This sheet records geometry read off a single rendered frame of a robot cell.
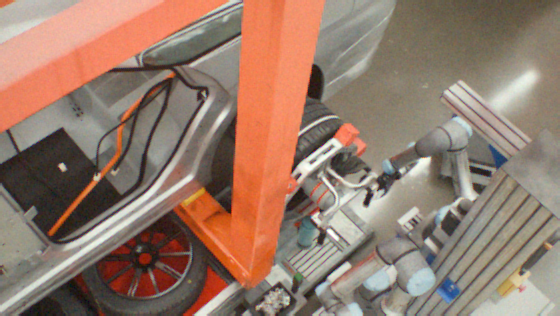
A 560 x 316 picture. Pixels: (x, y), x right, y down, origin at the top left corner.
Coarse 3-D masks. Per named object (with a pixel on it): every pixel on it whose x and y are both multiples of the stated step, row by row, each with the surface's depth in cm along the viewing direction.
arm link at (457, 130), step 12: (456, 120) 297; (456, 132) 294; (468, 132) 297; (456, 144) 297; (456, 156) 301; (456, 168) 304; (468, 168) 306; (456, 180) 308; (468, 180) 307; (456, 192) 312; (468, 192) 310
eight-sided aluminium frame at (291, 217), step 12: (336, 144) 315; (312, 156) 310; (324, 156) 311; (348, 156) 340; (300, 168) 307; (312, 168) 306; (336, 168) 353; (300, 180) 307; (336, 180) 353; (300, 204) 353; (312, 204) 353; (288, 216) 347; (300, 216) 349
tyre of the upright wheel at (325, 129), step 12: (312, 108) 321; (324, 108) 330; (312, 120) 316; (324, 120) 318; (336, 120) 324; (312, 132) 310; (324, 132) 312; (336, 132) 322; (300, 144) 307; (312, 144) 309; (300, 156) 308
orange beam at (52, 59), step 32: (96, 0) 132; (128, 0) 133; (160, 0) 134; (192, 0) 141; (224, 0) 150; (32, 32) 126; (64, 32) 127; (96, 32) 128; (128, 32) 134; (160, 32) 141; (0, 64) 122; (32, 64) 122; (64, 64) 127; (96, 64) 133; (0, 96) 120; (32, 96) 126; (0, 128) 126
